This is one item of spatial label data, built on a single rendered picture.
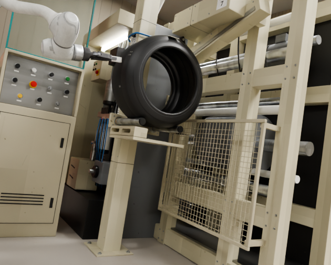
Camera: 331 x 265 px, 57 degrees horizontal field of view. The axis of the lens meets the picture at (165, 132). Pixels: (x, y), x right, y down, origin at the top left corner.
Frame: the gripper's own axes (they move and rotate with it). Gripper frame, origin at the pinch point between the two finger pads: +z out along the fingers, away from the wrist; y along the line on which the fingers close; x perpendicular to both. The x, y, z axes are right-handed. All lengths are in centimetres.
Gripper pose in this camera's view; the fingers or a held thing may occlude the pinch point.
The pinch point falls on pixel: (115, 59)
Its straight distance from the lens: 188.2
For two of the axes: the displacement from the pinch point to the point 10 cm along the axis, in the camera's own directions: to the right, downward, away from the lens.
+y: -5.4, -0.3, 8.4
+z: 8.4, 0.2, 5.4
